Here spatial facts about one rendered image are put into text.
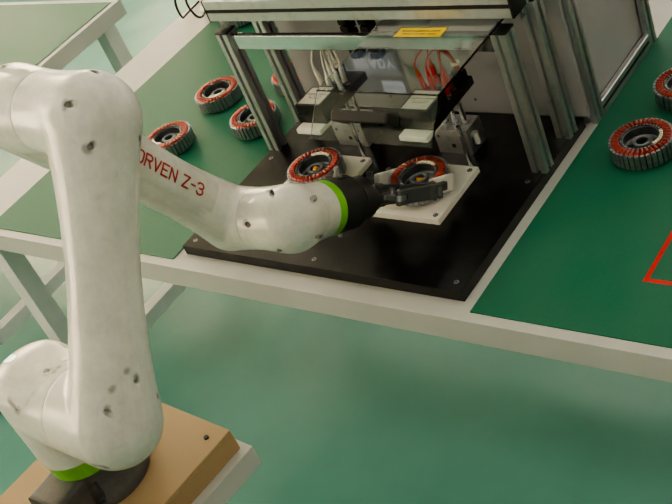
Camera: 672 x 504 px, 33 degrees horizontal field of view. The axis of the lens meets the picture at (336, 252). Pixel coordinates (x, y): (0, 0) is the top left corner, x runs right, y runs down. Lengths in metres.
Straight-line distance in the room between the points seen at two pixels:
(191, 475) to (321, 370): 1.31
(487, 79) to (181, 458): 0.92
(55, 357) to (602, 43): 1.13
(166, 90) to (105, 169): 1.46
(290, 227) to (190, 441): 0.36
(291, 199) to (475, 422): 1.11
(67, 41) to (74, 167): 2.05
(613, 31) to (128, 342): 1.13
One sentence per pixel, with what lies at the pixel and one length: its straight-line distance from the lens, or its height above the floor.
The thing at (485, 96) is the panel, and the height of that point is 0.81.
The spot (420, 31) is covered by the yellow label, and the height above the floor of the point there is 1.07.
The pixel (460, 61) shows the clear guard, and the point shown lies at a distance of 1.80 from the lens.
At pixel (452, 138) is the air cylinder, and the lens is 2.11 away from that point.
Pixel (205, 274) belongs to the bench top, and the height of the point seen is 0.75.
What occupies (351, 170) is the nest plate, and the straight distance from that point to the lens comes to 2.18.
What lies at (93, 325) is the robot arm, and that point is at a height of 1.13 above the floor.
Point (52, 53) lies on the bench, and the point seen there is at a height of 0.75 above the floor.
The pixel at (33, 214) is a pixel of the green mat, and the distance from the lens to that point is 2.65.
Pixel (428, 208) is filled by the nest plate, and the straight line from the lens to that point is 2.00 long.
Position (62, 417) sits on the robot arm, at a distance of 1.56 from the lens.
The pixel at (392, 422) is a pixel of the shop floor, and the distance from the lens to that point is 2.78.
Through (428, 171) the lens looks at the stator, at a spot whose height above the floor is 0.80.
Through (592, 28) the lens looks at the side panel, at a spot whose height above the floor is 0.90.
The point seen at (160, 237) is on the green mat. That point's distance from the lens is 2.32.
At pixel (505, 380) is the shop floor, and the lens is 2.76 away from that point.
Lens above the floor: 1.92
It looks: 35 degrees down
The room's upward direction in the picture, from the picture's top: 25 degrees counter-clockwise
